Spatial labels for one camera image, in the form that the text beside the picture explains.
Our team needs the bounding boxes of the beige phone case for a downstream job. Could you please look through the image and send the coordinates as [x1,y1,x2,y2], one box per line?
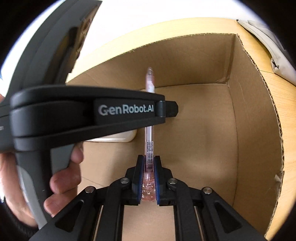
[89,130,137,143]

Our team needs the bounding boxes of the person's left hand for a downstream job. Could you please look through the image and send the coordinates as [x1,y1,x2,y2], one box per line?
[0,144,84,227]

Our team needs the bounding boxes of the pink clear pen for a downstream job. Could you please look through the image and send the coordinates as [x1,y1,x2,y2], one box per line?
[142,67,156,202]

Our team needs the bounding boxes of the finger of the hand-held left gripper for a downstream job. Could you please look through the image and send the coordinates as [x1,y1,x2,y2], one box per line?
[165,100,179,118]

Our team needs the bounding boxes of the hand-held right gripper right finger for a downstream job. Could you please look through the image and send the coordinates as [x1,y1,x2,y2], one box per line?
[154,156,266,241]

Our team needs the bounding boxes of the brown cardboard box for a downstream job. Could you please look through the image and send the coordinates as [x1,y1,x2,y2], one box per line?
[66,19,285,241]

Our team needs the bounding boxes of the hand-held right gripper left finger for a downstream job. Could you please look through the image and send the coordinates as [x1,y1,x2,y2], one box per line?
[30,155,146,241]

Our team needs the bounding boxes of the person's left forearm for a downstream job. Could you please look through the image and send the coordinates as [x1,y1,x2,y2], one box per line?
[0,198,43,241]

